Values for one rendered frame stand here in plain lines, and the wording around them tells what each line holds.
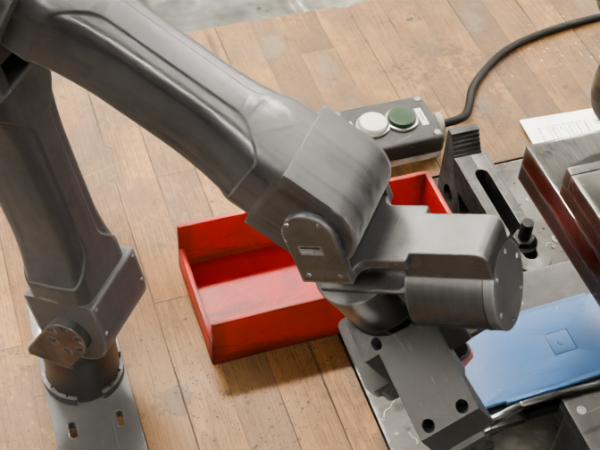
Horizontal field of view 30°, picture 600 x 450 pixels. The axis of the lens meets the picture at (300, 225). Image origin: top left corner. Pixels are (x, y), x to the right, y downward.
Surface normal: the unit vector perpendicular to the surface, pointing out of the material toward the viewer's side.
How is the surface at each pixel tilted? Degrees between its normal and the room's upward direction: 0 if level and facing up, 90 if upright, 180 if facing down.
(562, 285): 0
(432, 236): 23
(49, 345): 90
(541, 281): 0
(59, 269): 79
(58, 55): 98
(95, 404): 0
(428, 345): 31
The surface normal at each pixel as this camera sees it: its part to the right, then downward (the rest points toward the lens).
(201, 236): 0.32, 0.72
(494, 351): 0.03, -0.63
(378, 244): -0.32, -0.73
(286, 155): 0.44, -0.47
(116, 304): 0.92, 0.15
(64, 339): -0.36, 0.69
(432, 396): -0.44, -0.43
